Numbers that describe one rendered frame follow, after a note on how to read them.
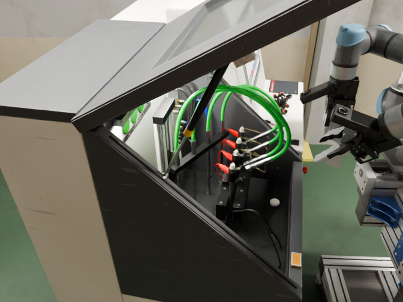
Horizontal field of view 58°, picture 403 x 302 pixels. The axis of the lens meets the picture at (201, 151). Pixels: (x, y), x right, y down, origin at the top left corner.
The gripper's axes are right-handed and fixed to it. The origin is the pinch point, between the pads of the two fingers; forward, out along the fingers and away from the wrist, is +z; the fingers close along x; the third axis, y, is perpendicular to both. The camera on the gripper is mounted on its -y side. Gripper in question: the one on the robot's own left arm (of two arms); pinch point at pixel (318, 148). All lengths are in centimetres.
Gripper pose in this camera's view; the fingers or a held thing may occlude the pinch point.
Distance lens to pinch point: 105.1
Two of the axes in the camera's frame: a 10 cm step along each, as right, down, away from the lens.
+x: 4.0, -7.0, 5.9
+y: 7.4, 6.3, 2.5
